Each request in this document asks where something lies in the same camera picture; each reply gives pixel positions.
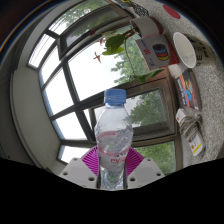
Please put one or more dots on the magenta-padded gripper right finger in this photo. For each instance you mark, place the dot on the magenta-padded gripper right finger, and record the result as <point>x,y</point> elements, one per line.
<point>147,169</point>

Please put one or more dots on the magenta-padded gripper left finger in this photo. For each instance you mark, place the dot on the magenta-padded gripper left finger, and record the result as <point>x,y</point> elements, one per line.
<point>74,170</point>

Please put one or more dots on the clear blue-capped water bottle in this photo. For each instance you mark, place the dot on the clear blue-capped water bottle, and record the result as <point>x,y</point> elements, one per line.
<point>114,133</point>

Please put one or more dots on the white box with yellow label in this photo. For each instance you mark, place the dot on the white box with yellow label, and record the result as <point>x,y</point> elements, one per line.
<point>196,146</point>

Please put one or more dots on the brown-framed window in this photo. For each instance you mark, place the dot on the brown-framed window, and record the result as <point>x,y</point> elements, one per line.
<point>80,110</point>

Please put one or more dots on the small green plant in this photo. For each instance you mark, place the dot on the small green plant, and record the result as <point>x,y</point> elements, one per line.
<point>146,76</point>

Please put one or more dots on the red box with colourful rings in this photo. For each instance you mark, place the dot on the red box with colourful rings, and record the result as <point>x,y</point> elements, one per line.
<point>156,51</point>

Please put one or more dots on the cream cup with black print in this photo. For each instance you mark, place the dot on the cream cup with black print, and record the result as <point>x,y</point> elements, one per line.
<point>185,50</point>

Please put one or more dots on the potted plant in white pot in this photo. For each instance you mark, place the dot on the potted plant in white pot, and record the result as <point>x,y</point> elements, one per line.
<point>146,27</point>

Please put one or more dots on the black white patterned pad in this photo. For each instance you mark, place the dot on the black white patterned pad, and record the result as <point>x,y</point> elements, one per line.
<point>140,8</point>

